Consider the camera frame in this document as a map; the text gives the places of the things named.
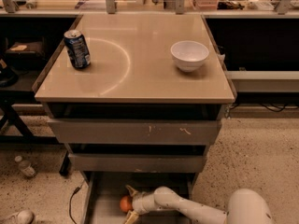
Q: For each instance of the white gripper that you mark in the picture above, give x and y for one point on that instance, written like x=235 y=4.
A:
x=139 y=203

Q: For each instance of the orange fruit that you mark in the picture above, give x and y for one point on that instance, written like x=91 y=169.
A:
x=126 y=204

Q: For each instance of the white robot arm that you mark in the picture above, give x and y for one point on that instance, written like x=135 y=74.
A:
x=245 y=206

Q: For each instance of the open bottom drawer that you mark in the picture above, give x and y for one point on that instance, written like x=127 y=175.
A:
x=106 y=190

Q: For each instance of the middle grey drawer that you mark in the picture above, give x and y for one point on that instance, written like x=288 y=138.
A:
x=138 y=163

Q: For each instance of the grey drawer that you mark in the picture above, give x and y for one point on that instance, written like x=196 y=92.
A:
x=138 y=163
x=134 y=132

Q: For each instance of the top grey drawer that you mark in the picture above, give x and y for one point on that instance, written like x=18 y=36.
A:
x=134 y=132

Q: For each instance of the grey drawer cabinet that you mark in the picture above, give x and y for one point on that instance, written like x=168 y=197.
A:
x=133 y=76

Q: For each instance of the white shoe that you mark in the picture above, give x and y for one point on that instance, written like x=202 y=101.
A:
x=22 y=217

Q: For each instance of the clear plastic bottle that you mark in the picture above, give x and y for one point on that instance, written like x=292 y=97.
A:
x=25 y=167

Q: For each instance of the white ceramic bowl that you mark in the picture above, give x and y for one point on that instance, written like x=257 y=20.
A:
x=189 y=55

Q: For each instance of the blue soda can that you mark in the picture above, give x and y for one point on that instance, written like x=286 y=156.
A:
x=77 y=49

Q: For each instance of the black round object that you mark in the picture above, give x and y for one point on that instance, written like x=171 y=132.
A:
x=7 y=76

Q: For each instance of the black side table frame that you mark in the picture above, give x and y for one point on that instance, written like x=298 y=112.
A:
x=26 y=139

